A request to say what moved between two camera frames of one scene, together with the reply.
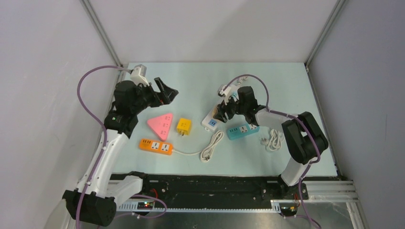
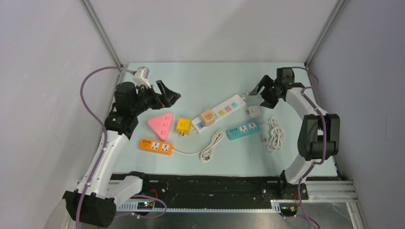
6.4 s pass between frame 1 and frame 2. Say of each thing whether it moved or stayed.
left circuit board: stayed
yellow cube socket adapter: stayed
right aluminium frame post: stayed
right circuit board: stayed
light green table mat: stayed
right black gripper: moved
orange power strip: stayed
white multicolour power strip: moved
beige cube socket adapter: moved
